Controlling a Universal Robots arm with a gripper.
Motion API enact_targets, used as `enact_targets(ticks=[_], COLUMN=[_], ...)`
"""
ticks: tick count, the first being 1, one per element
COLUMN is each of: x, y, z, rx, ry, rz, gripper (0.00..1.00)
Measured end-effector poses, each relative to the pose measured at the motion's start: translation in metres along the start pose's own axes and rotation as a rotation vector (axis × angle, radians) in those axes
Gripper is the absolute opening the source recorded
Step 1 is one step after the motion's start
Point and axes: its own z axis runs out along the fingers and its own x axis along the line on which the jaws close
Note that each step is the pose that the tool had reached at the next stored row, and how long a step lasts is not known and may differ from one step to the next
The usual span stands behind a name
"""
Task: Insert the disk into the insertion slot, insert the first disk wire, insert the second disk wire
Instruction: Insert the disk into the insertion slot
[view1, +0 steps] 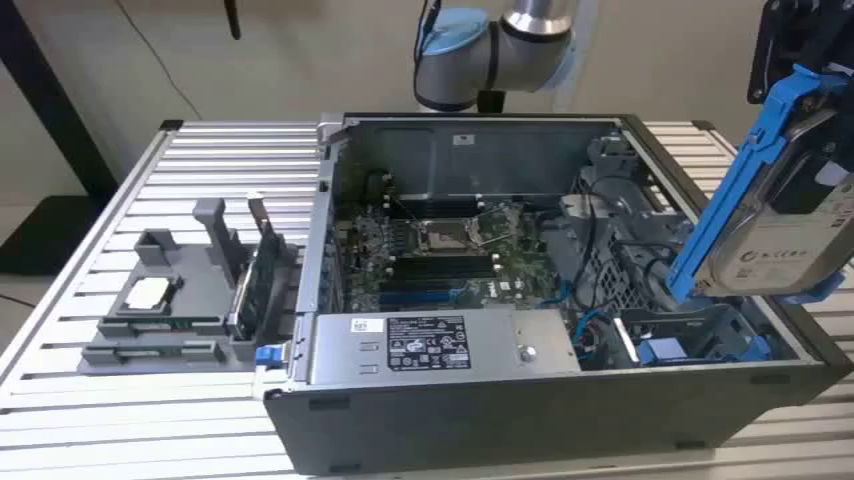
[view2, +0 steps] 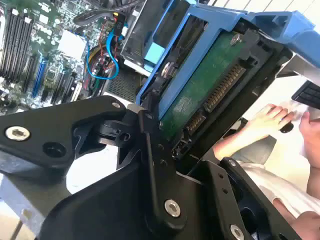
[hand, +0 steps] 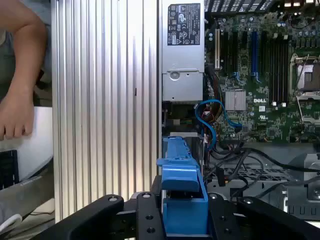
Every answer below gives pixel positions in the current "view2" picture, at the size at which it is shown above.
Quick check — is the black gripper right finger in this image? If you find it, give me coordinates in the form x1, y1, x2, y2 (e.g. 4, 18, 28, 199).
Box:
196, 156, 304, 240

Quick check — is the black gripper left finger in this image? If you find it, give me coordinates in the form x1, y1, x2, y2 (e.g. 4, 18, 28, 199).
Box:
0, 92, 188, 231

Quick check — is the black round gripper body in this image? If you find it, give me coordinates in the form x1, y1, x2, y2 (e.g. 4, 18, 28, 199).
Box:
37, 161, 218, 240

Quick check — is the round black tool blue ring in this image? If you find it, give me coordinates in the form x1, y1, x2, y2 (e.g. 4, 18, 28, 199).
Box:
279, 116, 295, 134

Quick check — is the hard disk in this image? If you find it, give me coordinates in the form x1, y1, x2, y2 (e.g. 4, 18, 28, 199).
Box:
136, 0, 317, 166

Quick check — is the person's left hand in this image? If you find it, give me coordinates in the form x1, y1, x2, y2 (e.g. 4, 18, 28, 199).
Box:
246, 103, 297, 142

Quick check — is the person's right hand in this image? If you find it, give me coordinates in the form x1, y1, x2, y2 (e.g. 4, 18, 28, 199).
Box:
298, 110, 320, 162

